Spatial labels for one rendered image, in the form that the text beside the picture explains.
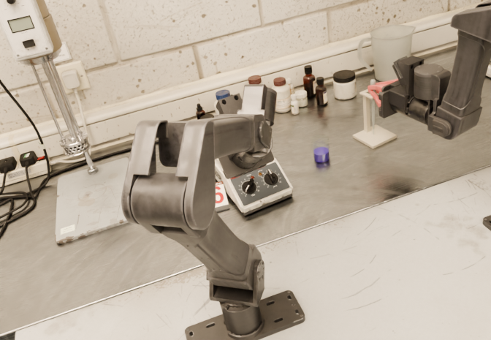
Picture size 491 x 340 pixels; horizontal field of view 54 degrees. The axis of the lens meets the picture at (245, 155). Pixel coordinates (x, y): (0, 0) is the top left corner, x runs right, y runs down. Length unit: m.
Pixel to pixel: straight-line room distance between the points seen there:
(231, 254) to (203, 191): 0.18
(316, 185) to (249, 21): 0.61
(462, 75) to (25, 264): 0.99
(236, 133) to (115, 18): 0.83
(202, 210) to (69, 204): 0.79
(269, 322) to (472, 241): 0.41
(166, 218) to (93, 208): 0.72
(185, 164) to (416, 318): 0.49
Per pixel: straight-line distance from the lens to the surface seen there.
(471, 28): 0.95
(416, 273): 0.94
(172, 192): 0.54
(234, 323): 0.83
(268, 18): 1.56
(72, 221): 1.24
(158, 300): 0.97
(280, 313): 0.87
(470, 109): 1.06
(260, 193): 1.09
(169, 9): 1.47
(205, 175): 0.55
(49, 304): 1.07
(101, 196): 1.29
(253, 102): 0.83
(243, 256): 0.74
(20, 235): 1.29
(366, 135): 1.32
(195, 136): 0.55
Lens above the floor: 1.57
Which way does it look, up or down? 31 degrees down
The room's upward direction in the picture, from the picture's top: 11 degrees counter-clockwise
